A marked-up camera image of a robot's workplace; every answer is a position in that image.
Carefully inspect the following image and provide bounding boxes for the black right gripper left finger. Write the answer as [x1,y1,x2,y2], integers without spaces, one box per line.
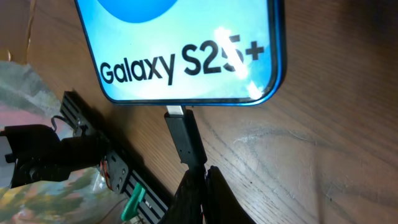
[159,167,205,224]

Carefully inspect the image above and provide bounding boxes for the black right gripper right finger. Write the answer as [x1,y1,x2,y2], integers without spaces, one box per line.
[206,166,256,224]

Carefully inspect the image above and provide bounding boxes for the black USB charging cable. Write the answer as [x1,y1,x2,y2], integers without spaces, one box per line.
[164,105,208,169]

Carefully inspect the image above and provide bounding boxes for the blue Galaxy smartphone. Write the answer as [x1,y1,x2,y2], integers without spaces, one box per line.
[75,0,287,106]

